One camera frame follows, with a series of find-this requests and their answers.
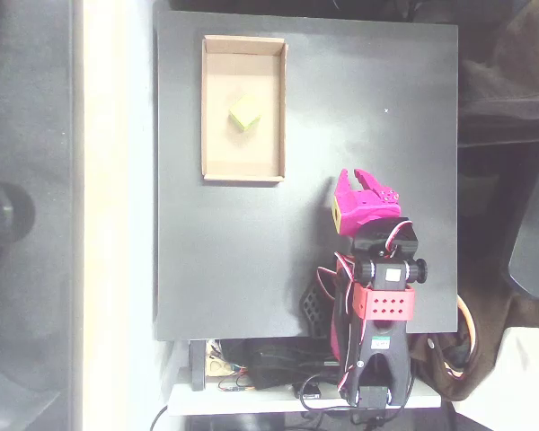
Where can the green cube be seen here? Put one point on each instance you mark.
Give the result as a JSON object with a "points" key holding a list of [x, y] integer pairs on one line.
{"points": [[244, 112]]}

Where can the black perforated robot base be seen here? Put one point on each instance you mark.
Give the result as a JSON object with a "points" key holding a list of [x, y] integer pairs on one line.
{"points": [[313, 310]]}

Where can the cardboard box tray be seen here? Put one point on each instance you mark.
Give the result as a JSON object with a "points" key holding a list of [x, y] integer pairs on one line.
{"points": [[220, 152]]}

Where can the grey office chair part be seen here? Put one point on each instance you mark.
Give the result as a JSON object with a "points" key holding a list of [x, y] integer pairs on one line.
{"points": [[534, 251]]}

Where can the dark brown garment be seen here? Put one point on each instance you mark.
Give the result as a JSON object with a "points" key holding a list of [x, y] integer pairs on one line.
{"points": [[507, 67]]}

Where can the brown jacket with button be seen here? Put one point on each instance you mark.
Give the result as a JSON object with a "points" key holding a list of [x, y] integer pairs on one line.
{"points": [[485, 359]]}

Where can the small black connector box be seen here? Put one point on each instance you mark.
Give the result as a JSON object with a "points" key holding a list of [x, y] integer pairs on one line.
{"points": [[311, 391]]}

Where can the beige wooden piece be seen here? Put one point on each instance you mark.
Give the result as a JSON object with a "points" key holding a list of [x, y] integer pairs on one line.
{"points": [[218, 366]]}

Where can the white shelf board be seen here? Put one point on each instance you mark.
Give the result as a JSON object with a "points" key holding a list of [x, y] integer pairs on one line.
{"points": [[251, 399]]}

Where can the yellow camera mount with hole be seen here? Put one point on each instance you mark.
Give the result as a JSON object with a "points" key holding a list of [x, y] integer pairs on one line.
{"points": [[336, 228]]}

